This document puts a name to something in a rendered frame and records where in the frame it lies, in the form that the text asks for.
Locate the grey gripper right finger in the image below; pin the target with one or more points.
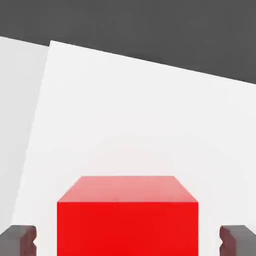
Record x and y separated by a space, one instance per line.
239 242

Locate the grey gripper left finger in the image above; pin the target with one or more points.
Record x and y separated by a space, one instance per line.
18 242

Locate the small red cube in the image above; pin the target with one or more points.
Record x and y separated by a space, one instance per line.
127 224

